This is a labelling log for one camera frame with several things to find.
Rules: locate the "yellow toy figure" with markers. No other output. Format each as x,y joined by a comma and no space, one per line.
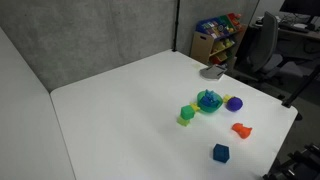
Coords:
227,98

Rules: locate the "black tripod leg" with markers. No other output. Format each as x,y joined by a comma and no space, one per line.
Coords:
300,88

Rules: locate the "green translucent bowl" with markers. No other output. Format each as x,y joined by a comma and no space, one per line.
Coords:
210,107

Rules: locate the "lime green block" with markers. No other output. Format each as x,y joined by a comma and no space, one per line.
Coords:
183,121

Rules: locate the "office desk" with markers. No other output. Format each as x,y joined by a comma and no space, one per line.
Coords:
300,33

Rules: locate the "teal blue cube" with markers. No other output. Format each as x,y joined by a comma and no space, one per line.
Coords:
221,153

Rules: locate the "wooden toy shelf with bins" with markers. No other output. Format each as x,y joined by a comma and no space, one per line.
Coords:
203,45

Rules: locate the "black vertical pole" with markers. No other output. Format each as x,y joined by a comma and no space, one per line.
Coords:
175,25

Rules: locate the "purple ball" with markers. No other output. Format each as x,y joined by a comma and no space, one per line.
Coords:
234,104

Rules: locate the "pale yellow tape piece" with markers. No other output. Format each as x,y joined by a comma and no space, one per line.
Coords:
197,66

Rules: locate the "black computer monitor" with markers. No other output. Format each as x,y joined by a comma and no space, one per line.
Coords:
300,6

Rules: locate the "grey metal plate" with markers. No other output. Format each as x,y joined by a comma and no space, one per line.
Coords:
212,72

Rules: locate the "yellow star toy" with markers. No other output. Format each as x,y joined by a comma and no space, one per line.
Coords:
194,107

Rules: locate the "grey office chair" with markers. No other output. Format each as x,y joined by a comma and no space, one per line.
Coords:
265,43

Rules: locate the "light blue toy figure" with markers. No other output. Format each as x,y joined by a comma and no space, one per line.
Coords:
209,96

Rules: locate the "orange toy figure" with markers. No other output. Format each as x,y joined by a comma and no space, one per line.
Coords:
242,130

